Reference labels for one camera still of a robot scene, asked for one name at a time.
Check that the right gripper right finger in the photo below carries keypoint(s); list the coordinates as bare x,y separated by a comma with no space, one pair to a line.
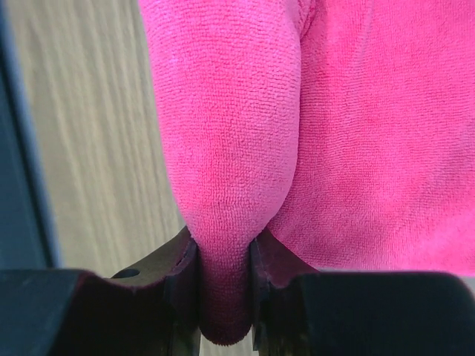
298,310

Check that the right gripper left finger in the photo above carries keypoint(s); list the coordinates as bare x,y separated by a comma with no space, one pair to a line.
148,308

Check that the pink microfiber towel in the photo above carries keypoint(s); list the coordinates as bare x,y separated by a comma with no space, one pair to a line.
346,128

